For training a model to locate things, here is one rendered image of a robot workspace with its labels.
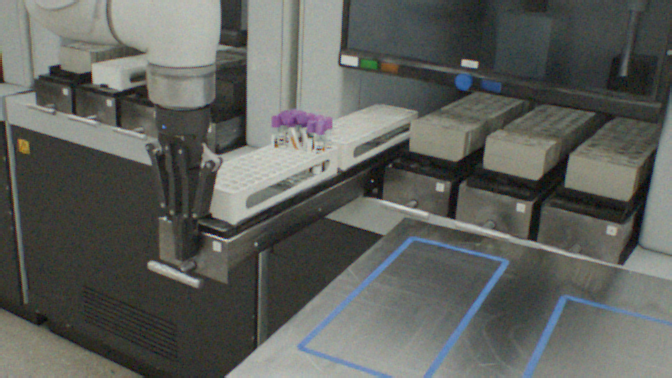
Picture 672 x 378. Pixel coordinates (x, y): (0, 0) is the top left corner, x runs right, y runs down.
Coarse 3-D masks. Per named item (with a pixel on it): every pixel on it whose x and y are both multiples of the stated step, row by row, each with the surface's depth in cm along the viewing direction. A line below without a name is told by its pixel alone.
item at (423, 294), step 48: (384, 240) 111; (432, 240) 112; (480, 240) 113; (336, 288) 97; (384, 288) 98; (432, 288) 98; (480, 288) 99; (528, 288) 100; (576, 288) 100; (624, 288) 101; (288, 336) 86; (336, 336) 86; (384, 336) 87; (432, 336) 87; (480, 336) 88; (528, 336) 89; (576, 336) 89; (624, 336) 90
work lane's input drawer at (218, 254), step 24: (360, 168) 144; (384, 168) 150; (312, 192) 131; (336, 192) 136; (360, 192) 144; (168, 216) 117; (264, 216) 120; (288, 216) 124; (312, 216) 130; (168, 240) 118; (216, 240) 112; (240, 240) 114; (264, 240) 120; (192, 264) 116; (216, 264) 114; (240, 264) 115
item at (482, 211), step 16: (480, 176) 142; (560, 176) 146; (464, 192) 138; (480, 192) 137; (496, 192) 136; (512, 192) 134; (528, 192) 134; (544, 192) 137; (464, 208) 139; (480, 208) 137; (496, 208) 136; (512, 208) 134; (528, 208) 133; (464, 224) 135; (480, 224) 138; (496, 224) 137; (512, 224) 135; (528, 224) 133
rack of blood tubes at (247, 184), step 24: (240, 168) 124; (264, 168) 124; (288, 168) 125; (336, 168) 137; (216, 192) 115; (240, 192) 114; (264, 192) 130; (288, 192) 126; (216, 216) 116; (240, 216) 116
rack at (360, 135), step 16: (368, 112) 160; (384, 112) 161; (400, 112) 161; (416, 112) 161; (336, 128) 148; (352, 128) 148; (368, 128) 149; (384, 128) 150; (400, 128) 163; (336, 144) 139; (352, 144) 140; (368, 144) 157; (384, 144) 152; (352, 160) 142
